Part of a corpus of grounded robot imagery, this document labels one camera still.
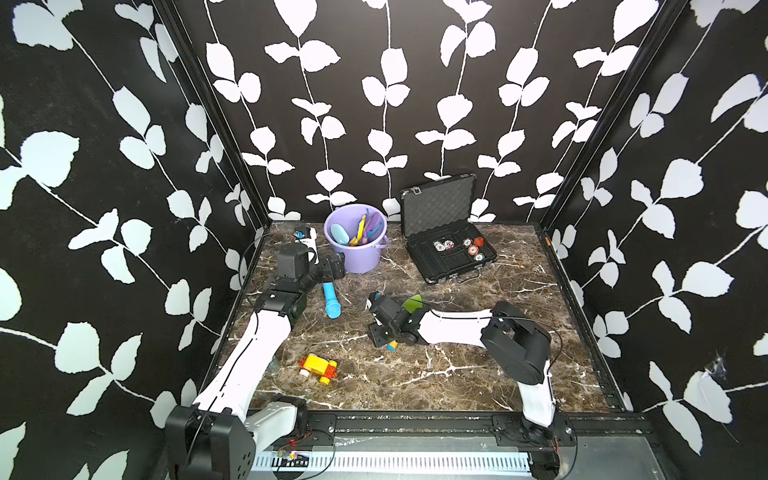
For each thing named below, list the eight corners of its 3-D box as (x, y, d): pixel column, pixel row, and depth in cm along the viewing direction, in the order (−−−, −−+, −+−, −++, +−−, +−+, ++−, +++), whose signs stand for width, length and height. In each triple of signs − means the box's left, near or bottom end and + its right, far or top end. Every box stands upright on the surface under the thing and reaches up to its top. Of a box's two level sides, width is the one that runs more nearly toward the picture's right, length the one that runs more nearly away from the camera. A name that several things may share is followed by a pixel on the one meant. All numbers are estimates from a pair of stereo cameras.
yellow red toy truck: (298, 376, 84) (293, 370, 80) (307, 357, 88) (303, 350, 83) (332, 387, 82) (329, 381, 78) (340, 367, 86) (337, 360, 82)
